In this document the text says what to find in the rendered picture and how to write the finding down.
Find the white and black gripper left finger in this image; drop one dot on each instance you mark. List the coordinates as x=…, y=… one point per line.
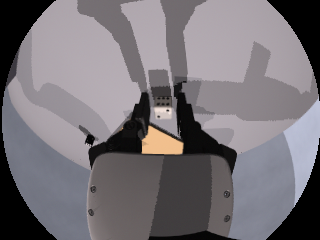
x=129, y=139

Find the black die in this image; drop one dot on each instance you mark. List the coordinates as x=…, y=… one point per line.
x=89, y=141

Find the tan mat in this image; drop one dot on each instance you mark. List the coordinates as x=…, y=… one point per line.
x=160, y=142

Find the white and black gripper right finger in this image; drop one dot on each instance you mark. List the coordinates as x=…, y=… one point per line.
x=195, y=139

